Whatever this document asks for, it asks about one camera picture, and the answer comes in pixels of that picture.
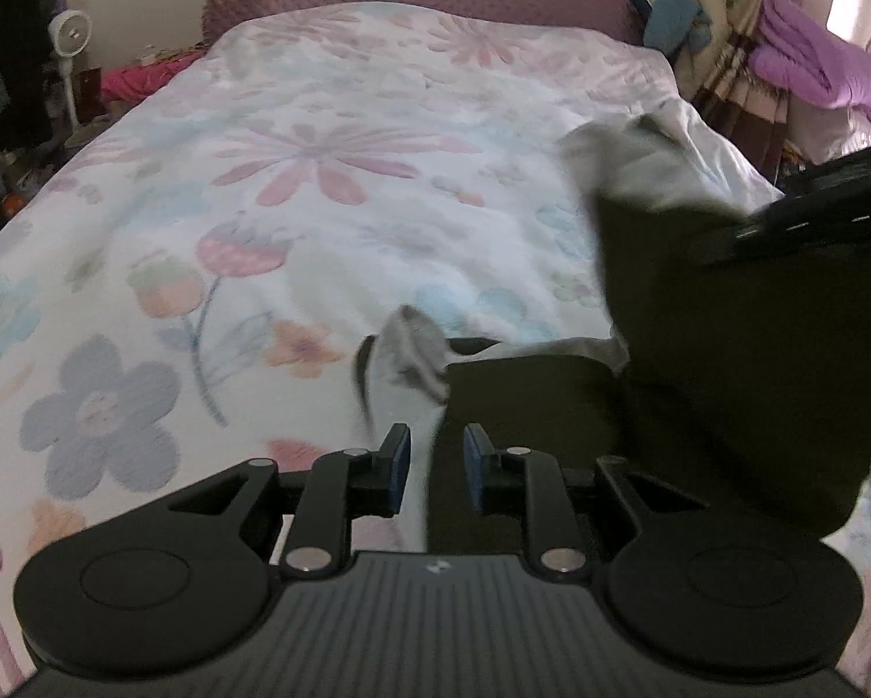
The pink cloth beside bed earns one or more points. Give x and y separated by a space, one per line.
134 83

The brown striped curtain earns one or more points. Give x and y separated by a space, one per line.
734 102

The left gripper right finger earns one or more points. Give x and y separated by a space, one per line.
528 486

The white standing fan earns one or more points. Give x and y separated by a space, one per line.
70 33

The black and grey garment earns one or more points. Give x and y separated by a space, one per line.
745 383

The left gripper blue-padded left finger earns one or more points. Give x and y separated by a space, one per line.
338 489

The floral white duvet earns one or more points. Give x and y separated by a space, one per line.
180 312

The folded purple blanket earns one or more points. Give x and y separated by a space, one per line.
798 55

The blue plush toy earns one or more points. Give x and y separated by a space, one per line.
677 23

